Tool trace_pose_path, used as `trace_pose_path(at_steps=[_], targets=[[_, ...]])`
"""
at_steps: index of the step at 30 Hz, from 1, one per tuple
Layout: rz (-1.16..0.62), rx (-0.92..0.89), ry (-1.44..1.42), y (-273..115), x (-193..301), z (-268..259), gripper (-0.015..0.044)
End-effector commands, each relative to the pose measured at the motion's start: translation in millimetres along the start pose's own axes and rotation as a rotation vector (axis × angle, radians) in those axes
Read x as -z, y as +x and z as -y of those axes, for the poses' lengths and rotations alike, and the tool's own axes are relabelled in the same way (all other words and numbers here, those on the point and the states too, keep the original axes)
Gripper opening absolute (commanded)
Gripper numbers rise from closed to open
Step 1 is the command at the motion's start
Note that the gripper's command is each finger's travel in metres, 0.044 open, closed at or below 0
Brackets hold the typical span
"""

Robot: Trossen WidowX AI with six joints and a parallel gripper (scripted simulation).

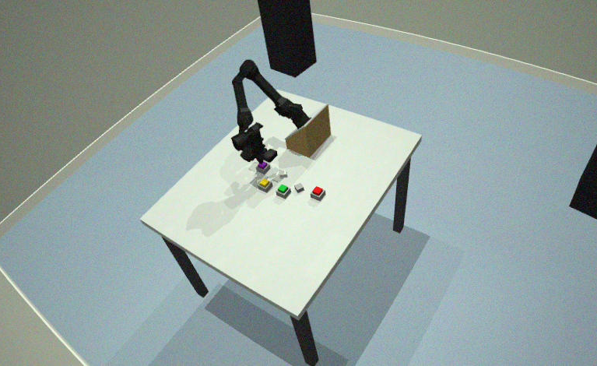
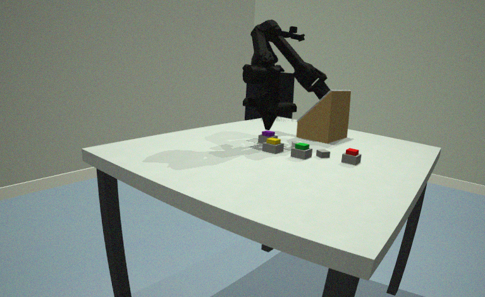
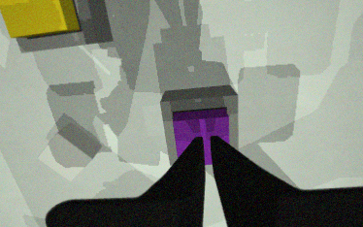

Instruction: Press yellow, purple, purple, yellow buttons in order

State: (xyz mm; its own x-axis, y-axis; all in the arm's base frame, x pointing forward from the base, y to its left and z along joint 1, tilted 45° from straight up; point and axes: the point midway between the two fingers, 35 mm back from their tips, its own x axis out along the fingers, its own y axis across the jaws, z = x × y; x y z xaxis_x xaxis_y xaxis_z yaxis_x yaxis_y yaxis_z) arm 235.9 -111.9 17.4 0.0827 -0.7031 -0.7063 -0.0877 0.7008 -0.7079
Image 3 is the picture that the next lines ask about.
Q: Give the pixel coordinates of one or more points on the yellow button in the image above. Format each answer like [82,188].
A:
[54,24]

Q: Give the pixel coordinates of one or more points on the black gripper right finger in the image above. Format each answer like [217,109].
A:
[253,197]

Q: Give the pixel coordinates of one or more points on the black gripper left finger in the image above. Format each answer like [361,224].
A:
[175,200]

